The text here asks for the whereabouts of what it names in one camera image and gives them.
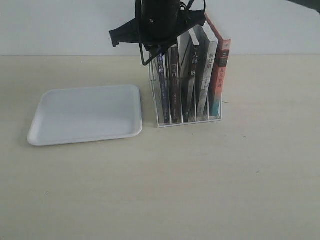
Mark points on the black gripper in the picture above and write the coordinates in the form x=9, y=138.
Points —
x=157, y=32

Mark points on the dark blue book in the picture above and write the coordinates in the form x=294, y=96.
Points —
x=162, y=88

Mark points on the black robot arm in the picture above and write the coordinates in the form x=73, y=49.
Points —
x=145, y=9

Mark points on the dark brown book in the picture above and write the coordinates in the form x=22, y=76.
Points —
x=174, y=83

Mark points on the black book white spine text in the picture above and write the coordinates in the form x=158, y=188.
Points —
x=188, y=47

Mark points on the orange red book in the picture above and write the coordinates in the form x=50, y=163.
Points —
x=220, y=64

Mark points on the grey white book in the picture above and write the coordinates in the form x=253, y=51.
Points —
x=208, y=44

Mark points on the white plastic tray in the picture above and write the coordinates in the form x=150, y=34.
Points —
x=86, y=114

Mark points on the white wire book rack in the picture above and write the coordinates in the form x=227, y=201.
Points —
x=192, y=117

